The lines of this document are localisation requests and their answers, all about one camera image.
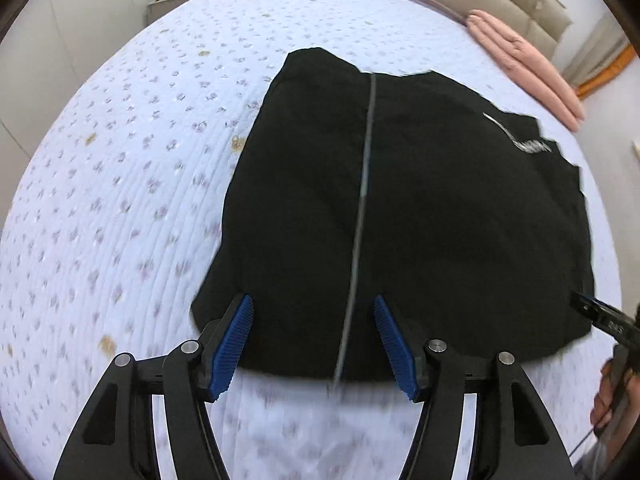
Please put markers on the white wardrobe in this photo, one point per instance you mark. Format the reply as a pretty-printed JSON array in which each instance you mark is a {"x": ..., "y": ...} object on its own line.
[{"x": 50, "y": 60}]

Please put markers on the beige and orange curtain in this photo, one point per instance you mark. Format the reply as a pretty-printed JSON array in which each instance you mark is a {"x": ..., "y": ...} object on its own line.
[{"x": 600, "y": 60}]

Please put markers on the person's right forearm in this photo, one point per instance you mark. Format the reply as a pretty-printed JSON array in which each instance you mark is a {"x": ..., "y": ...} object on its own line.
[{"x": 592, "y": 465}]

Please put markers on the bed with floral sheet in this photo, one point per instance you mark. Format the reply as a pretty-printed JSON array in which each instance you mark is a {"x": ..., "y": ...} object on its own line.
[{"x": 125, "y": 160}]

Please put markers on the person's right hand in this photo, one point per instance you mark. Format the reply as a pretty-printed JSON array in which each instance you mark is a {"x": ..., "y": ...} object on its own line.
[{"x": 603, "y": 395}]

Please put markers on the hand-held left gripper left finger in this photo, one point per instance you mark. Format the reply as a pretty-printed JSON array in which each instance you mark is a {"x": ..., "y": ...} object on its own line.
[{"x": 230, "y": 350}]

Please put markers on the folded pink blanket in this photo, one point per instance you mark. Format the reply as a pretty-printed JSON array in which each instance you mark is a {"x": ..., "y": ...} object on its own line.
[{"x": 525, "y": 65}]

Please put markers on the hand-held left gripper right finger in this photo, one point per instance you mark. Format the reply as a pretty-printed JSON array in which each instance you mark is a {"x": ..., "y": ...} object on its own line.
[{"x": 397, "y": 350}]

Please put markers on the black hooded jacket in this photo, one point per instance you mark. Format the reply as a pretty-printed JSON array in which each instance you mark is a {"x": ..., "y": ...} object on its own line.
[{"x": 425, "y": 210}]

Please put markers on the grey nightstand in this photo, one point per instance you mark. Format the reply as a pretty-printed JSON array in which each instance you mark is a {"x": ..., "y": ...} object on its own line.
[{"x": 160, "y": 10}]

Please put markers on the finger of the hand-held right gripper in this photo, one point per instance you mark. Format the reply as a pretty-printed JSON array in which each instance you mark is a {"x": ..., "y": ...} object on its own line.
[{"x": 600, "y": 312}]

